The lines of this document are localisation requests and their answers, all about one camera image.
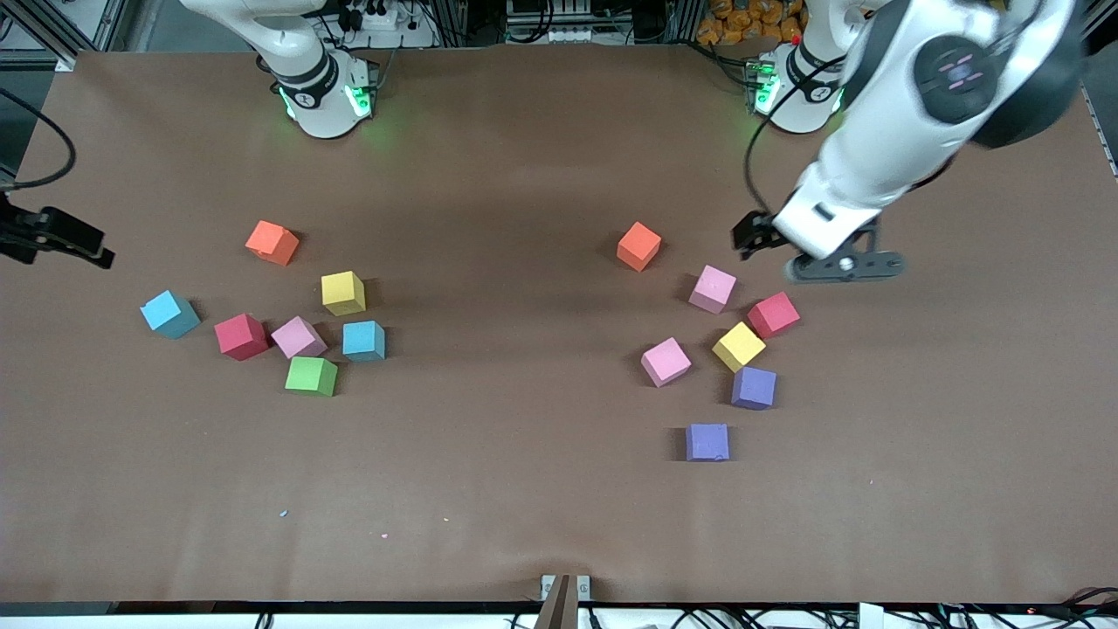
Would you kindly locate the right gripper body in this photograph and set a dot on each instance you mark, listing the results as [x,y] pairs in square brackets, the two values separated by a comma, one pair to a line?
[33,231]

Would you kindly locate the pink foam cube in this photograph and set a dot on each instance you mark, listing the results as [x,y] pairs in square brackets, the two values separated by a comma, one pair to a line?
[299,337]
[665,361]
[712,288]

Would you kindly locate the orange foam cube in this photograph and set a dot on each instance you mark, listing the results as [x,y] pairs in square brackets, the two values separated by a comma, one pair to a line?
[272,243]
[638,245]

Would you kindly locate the yellow foam cube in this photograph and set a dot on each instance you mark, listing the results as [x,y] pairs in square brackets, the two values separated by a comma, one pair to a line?
[342,293]
[739,346]

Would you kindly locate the green foam cube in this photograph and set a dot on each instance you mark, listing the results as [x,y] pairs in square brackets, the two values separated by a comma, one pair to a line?
[310,376]

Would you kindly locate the blue foam cube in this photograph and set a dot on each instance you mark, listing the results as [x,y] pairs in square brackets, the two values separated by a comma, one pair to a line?
[362,341]
[168,313]

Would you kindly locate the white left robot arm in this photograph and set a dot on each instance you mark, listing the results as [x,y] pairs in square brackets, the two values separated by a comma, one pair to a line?
[891,114]

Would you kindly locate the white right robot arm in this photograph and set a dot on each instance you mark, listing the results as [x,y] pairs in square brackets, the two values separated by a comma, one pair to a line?
[319,96]

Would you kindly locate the red foam cube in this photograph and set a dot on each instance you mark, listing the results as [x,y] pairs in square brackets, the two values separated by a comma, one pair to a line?
[773,314]
[240,335]

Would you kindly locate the purple foam cube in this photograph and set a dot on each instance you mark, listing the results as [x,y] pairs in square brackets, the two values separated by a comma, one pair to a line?
[707,442]
[754,388]

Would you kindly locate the orange yellow packets pile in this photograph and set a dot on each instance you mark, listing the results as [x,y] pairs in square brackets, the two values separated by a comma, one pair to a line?
[742,17]

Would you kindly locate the white socket strip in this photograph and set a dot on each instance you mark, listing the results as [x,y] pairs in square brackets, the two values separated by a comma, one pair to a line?
[572,35]

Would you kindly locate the white power strip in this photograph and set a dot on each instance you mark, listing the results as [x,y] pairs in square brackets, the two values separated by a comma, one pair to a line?
[384,19]

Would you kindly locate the aluminium frame post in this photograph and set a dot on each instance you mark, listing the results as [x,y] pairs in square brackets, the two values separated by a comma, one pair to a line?
[48,39]

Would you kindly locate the aluminium table edge rail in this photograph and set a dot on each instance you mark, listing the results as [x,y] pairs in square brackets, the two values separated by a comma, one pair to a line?
[1102,131]

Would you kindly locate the metal camera stand bracket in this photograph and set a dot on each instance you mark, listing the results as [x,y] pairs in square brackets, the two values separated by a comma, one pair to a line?
[563,603]

